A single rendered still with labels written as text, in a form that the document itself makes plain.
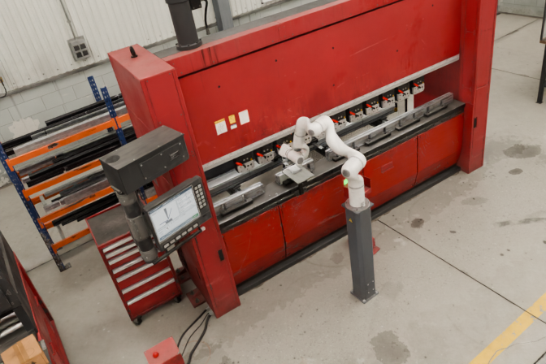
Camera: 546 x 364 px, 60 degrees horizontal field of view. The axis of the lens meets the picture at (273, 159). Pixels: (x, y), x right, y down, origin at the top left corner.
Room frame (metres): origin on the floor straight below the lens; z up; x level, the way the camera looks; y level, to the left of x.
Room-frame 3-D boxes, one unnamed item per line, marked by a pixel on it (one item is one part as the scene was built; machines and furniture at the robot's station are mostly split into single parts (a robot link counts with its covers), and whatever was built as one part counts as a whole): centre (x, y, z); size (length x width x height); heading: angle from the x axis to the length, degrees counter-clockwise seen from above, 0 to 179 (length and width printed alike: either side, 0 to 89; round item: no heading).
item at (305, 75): (3.93, -0.72, 1.74); 3.00 x 0.08 x 0.80; 116
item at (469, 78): (4.79, -2.10, 1.15); 0.85 x 0.25 x 2.30; 26
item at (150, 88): (3.37, 0.82, 1.15); 0.85 x 0.25 x 2.30; 26
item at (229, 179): (4.09, -0.36, 0.93); 2.30 x 0.14 x 0.10; 116
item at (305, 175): (3.51, -0.20, 1.00); 0.26 x 0.18 x 0.01; 26
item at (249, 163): (3.46, 0.25, 1.26); 0.15 x 0.09 x 0.17; 116
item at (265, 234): (3.89, -0.74, 0.41); 3.00 x 0.21 x 0.83; 116
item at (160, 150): (2.71, 0.81, 1.53); 0.51 x 0.25 x 0.85; 130
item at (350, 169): (2.90, -0.56, 1.30); 0.19 x 0.12 x 0.24; 137
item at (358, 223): (2.93, -0.59, 0.50); 0.18 x 0.18 x 1.00; 29
